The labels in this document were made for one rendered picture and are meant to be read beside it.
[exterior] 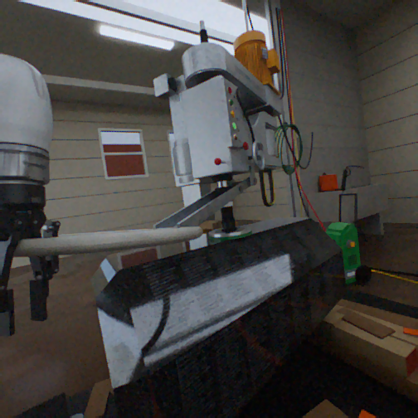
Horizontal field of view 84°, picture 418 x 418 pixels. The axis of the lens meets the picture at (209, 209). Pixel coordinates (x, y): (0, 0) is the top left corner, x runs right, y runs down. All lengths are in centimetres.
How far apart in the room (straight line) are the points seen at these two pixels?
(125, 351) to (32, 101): 65
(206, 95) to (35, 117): 80
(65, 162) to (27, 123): 668
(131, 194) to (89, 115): 239
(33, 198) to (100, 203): 662
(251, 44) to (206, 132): 96
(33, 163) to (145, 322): 54
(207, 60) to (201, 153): 39
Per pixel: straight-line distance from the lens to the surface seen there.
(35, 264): 52
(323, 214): 395
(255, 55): 190
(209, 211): 91
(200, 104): 116
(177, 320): 82
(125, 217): 718
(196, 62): 119
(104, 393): 174
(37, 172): 48
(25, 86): 51
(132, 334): 80
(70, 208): 703
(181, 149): 198
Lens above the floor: 103
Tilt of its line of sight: 3 degrees down
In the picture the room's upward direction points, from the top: 8 degrees counter-clockwise
